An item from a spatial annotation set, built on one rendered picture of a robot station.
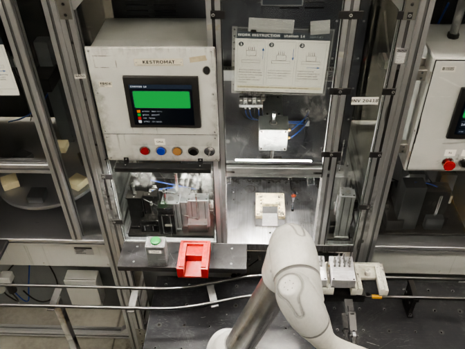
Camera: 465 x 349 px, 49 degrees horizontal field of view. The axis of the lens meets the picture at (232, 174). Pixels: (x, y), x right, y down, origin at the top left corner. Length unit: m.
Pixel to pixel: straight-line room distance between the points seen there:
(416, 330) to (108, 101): 1.55
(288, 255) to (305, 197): 1.05
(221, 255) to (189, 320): 0.32
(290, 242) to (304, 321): 0.23
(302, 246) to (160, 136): 0.70
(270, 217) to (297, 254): 0.92
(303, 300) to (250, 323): 0.38
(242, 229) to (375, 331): 0.70
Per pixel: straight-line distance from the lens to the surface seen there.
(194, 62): 1.68
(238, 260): 2.16
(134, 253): 2.23
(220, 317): 2.27
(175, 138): 1.85
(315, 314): 1.38
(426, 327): 2.37
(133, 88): 1.74
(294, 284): 1.33
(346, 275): 2.13
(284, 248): 1.45
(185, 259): 2.12
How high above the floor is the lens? 2.56
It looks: 40 degrees down
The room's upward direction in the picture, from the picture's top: 1 degrees counter-clockwise
